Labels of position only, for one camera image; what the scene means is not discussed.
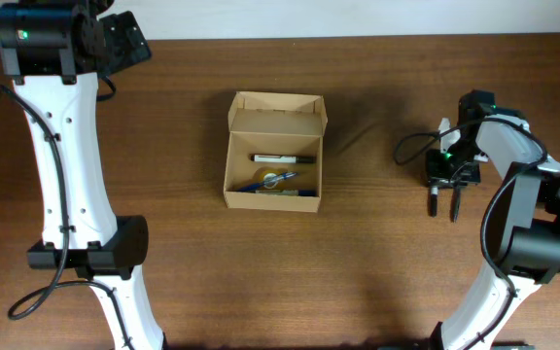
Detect white marker with blue cap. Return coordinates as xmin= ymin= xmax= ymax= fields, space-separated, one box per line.
xmin=255 ymin=190 xmax=318 ymax=197

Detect white marker with black cap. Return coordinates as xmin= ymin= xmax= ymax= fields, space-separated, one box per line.
xmin=250 ymin=154 xmax=316 ymax=164

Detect brown cardboard box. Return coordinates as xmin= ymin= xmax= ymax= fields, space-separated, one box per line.
xmin=223 ymin=91 xmax=328 ymax=213

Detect blue ballpoint pen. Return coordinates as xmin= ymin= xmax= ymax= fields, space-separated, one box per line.
xmin=239 ymin=172 xmax=298 ymax=193

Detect yellow adhesive tape roll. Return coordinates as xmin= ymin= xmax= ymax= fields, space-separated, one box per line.
xmin=254 ymin=167 xmax=292 ymax=190

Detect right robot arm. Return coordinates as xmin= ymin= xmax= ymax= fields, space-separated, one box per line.
xmin=426 ymin=90 xmax=560 ymax=349

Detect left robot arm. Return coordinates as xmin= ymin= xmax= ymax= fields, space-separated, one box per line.
xmin=0 ymin=1 xmax=167 ymax=349

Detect black ballpoint pen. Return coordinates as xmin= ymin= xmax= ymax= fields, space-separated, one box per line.
xmin=450 ymin=187 xmax=462 ymax=223

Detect silver marker with black cap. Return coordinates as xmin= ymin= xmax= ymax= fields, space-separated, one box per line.
xmin=429 ymin=187 xmax=438 ymax=218

